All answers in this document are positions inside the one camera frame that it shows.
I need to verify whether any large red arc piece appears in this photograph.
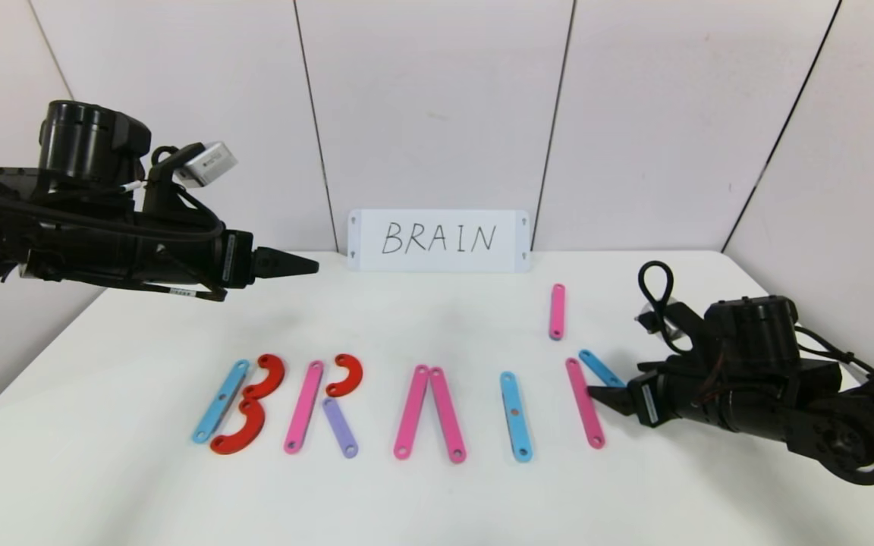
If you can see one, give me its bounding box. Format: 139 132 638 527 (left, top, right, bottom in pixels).
244 353 287 403
209 397 267 456

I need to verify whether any medium blue bar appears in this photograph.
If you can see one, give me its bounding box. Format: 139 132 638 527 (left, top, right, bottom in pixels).
578 349 627 390

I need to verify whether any small red arc piece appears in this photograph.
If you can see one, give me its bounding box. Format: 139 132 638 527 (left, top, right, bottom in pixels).
325 353 365 399

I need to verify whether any light blue flat bar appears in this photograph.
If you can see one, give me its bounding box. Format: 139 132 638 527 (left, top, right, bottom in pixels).
191 359 251 445
499 371 534 463

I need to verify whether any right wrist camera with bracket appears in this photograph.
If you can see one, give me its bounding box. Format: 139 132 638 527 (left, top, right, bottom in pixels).
634 300 708 354

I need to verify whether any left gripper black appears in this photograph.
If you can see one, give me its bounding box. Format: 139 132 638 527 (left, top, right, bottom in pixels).
139 212 319 290

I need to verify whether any thin black cable white label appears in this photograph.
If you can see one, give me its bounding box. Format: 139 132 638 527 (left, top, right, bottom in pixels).
115 256 230 303

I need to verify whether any short purple bar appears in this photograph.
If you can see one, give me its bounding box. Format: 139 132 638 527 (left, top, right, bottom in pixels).
322 397 360 460

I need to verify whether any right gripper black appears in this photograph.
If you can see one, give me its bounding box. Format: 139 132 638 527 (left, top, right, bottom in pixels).
586 369 722 428

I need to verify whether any white BRAIN word card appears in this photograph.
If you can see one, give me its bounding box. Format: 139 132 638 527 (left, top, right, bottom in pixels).
347 209 531 274

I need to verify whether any black looped camera cable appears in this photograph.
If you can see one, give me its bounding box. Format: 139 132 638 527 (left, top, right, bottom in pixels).
638 260 693 354

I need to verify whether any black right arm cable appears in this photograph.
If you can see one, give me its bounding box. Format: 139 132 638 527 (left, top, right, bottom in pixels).
794 326 874 380

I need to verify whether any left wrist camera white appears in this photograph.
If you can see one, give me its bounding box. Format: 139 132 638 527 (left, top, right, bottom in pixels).
174 141 240 190

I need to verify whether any pink bar with holes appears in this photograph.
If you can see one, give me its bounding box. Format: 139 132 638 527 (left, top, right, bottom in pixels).
429 367 467 464
564 357 607 450
394 365 431 461
283 360 325 455
548 283 567 341

